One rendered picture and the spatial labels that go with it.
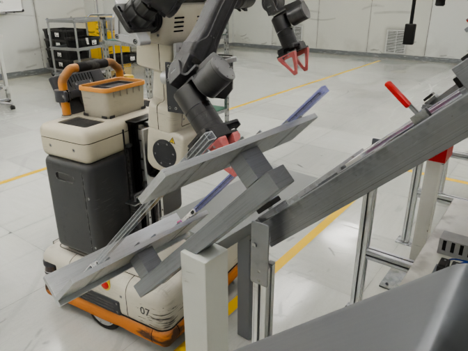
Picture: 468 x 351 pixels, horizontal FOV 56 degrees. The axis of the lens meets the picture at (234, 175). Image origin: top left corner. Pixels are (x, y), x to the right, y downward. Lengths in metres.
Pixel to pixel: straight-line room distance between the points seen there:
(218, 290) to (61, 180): 1.06
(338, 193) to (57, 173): 1.14
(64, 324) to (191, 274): 1.27
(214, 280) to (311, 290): 1.34
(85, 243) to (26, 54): 6.54
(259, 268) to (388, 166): 0.40
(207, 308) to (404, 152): 0.45
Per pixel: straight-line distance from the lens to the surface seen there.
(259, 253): 1.05
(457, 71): 0.85
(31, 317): 2.09
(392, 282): 2.22
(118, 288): 1.71
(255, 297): 1.13
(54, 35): 7.71
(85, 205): 1.70
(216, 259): 0.76
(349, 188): 0.92
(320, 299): 2.04
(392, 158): 0.86
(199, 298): 0.79
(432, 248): 1.29
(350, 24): 10.38
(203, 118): 0.85
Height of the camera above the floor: 1.24
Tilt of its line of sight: 22 degrees down
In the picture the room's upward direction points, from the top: straight up
